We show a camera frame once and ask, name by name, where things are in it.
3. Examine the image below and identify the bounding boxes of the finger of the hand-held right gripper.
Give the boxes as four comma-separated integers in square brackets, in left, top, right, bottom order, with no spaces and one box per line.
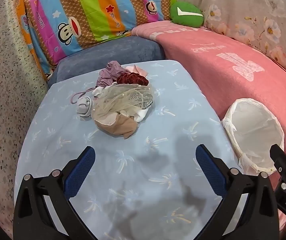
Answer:
[269,144,286,180]

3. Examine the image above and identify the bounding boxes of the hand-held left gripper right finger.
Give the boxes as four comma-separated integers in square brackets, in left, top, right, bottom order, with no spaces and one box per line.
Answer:
[195,144,280,240]

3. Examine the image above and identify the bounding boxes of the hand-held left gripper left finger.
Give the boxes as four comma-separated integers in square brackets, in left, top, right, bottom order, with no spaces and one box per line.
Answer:
[13,146,97,240]

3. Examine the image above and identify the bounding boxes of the white bin with plastic liner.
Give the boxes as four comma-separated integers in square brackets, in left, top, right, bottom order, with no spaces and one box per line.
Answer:
[222,98,285,176]

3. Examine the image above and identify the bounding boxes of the tan stocking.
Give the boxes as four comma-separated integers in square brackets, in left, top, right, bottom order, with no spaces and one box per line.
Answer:
[94,114,138,140]

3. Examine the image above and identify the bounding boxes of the pale grey sock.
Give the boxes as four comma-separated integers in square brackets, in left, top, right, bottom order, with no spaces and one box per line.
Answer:
[76,96,94,117]

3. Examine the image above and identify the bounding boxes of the beige tulle with pearls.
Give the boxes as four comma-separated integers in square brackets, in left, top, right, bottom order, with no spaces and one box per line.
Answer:
[91,84,155,123]

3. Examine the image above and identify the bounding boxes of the small white cloth scrap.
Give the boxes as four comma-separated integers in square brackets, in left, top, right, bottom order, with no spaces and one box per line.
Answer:
[92,86,105,97]

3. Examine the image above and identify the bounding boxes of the white cloth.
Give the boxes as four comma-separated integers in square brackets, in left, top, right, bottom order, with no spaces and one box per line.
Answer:
[133,107,150,123]

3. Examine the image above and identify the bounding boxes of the grey cloth piece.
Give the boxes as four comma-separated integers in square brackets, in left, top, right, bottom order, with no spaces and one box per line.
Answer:
[130,91,155,110]

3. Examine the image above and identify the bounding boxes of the mauve cloth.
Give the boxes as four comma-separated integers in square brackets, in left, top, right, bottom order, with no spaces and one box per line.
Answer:
[96,61,127,87]

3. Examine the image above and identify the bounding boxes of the dark red velvet scrunchie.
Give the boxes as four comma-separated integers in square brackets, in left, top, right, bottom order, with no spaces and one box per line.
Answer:
[116,72,150,87]

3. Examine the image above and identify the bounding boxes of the pink cloth piece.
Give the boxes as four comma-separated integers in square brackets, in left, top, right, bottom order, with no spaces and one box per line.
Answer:
[125,65,149,77]

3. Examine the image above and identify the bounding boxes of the light blue palm-print cloth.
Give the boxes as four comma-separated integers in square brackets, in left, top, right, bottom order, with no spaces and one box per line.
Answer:
[14,59,248,240]

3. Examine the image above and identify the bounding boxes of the pink blanket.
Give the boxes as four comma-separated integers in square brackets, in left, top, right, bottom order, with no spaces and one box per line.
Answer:
[131,21,286,230]

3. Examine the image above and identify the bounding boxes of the blue-grey seat cushion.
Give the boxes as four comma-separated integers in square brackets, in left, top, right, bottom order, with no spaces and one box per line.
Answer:
[47,35,166,88]

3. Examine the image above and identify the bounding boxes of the grey floral quilt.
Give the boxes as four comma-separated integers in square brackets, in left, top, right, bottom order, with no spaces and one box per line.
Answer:
[177,0,286,80]

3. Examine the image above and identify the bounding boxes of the striped monkey-print pillow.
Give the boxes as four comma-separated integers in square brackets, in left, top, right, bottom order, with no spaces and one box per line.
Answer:
[14,0,178,80]

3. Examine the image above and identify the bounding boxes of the green round cushion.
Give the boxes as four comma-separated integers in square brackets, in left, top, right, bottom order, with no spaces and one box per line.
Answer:
[170,1,204,28]

